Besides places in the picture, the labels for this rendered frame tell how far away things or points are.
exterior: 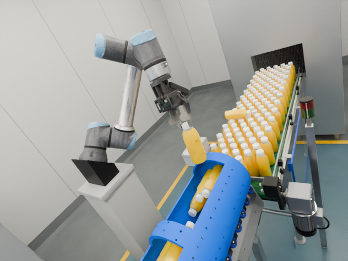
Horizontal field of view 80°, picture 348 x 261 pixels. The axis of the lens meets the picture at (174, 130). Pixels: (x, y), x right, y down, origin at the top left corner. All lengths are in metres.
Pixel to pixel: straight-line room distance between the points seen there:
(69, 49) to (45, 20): 0.47
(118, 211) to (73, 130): 2.30
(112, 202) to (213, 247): 0.88
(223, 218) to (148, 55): 0.65
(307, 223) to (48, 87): 3.39
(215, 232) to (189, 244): 0.11
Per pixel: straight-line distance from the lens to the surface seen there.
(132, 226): 1.69
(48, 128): 3.52
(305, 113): 1.26
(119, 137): 1.50
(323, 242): 2.07
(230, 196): 0.91
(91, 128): 1.53
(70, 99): 3.69
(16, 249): 2.26
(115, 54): 0.87
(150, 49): 0.75
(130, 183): 1.59
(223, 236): 0.86
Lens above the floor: 1.82
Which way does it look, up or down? 25 degrees down
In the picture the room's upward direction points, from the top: 25 degrees counter-clockwise
